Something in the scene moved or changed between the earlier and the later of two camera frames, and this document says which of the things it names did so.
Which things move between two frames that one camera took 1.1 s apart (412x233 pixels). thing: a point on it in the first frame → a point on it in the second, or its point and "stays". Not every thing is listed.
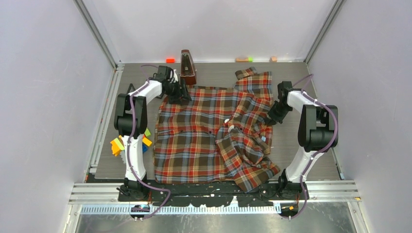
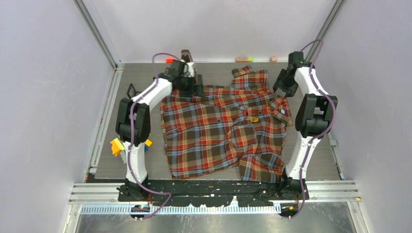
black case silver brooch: x=131 y=89 stays
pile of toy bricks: x=118 y=145 stays
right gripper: x=272 y=119 → x=289 y=91
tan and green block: x=248 y=59 stays
